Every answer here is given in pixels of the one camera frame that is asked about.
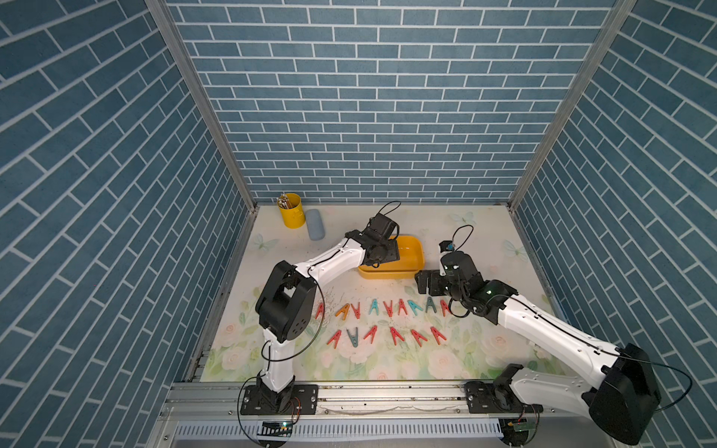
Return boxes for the yellow plastic storage box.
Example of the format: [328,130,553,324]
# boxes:
[358,235,425,280]

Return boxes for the grey-green clothespin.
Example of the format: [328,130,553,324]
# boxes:
[425,296,437,314]

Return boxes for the light teal clothespin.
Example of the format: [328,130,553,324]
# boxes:
[407,300,424,315]

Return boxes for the red clothespin box edge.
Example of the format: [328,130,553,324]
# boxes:
[411,330,428,347]

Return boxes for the grey-blue clothespin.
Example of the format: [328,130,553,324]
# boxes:
[347,327,359,347]

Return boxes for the red clothespin second row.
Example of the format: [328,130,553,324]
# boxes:
[327,330,343,349]

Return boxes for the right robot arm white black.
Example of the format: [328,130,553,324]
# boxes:
[415,251,661,445]

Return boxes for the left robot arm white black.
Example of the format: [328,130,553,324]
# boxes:
[255,212,400,407]

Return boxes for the blue-grey fabric case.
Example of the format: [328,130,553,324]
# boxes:
[304,209,326,241]

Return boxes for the yellow pen cup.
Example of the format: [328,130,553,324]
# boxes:
[278,193,305,229]

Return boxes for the pens in cup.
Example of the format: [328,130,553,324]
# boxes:
[276,193,294,210]

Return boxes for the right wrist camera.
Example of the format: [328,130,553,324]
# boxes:
[439,240,456,253]

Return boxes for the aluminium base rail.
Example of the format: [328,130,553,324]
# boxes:
[161,371,591,420]

